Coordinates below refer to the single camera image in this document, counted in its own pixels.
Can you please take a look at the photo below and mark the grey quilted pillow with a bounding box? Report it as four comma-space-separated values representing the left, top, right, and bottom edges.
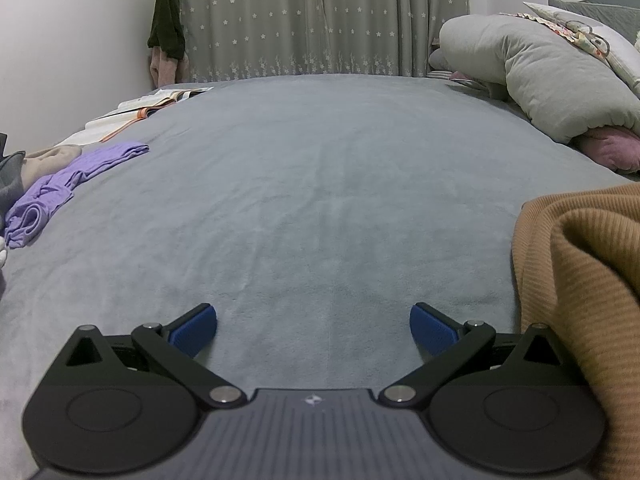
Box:
547, 0, 640, 36

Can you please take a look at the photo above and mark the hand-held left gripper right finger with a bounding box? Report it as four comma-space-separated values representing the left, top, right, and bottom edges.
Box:
378, 302, 566, 407

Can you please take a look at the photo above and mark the grey garment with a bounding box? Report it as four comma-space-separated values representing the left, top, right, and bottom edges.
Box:
0, 152, 27, 231

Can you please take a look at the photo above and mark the pink pillow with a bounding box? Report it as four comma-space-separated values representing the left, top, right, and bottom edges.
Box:
575, 127, 640, 175

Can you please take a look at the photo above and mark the purple garment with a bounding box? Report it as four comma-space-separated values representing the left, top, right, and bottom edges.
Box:
4, 142, 151, 250

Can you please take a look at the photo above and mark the beige garment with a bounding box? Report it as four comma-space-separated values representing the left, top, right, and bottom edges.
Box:
20, 144, 83, 196

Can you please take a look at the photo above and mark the white cloth with orange trim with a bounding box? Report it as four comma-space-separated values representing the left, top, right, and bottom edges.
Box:
57, 100, 171, 148

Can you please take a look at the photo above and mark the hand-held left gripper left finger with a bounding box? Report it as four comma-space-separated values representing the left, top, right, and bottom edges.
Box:
62, 303, 248, 408

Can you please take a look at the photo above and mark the dark green hanging garment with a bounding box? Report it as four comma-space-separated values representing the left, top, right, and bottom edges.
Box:
146, 0, 187, 61

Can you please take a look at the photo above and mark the pink hanging garment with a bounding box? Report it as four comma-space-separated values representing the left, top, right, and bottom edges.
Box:
148, 45, 191, 90

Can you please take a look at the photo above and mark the brown ribbed sweater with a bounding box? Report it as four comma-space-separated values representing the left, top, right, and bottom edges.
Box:
511, 182, 640, 480

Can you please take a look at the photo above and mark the grey star-print curtain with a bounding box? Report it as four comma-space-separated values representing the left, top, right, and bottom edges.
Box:
177, 0, 471, 83

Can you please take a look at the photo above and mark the pale grey folded duvet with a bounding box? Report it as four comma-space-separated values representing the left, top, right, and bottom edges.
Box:
429, 12, 640, 146

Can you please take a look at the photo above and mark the white printed pillow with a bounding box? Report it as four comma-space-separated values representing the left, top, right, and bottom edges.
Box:
500, 1, 640, 98

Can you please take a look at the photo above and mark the open book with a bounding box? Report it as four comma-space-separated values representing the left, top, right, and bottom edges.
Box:
117, 86, 215, 111

